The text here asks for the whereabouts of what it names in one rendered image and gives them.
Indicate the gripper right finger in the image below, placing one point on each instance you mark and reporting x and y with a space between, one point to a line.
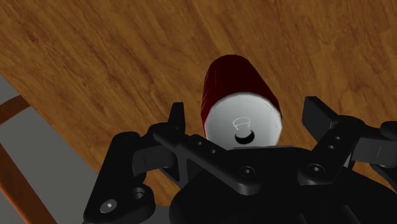
336 139

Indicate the red can with white top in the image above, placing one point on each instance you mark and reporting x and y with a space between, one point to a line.
235 83

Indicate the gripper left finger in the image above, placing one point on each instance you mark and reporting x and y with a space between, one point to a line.
204 155

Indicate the wooden table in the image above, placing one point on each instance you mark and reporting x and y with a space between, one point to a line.
93 46

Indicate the brown wooden bar frame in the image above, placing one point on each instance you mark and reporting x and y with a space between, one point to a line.
14 190

